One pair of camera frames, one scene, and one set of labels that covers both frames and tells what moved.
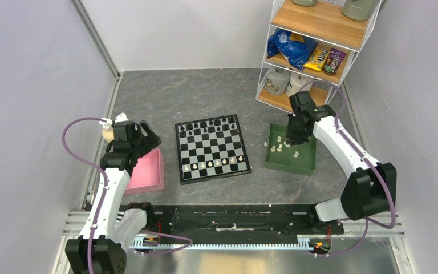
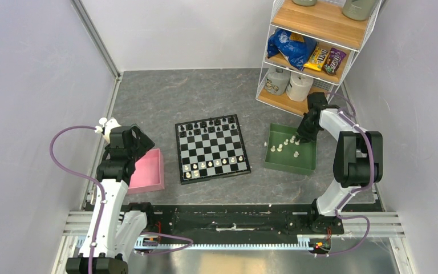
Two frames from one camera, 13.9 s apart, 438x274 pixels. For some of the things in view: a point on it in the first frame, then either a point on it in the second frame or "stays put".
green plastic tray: [280, 154] stays put
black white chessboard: [211, 149] stays put
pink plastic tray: [148, 174] stays put
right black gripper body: [293, 133] → [308, 131]
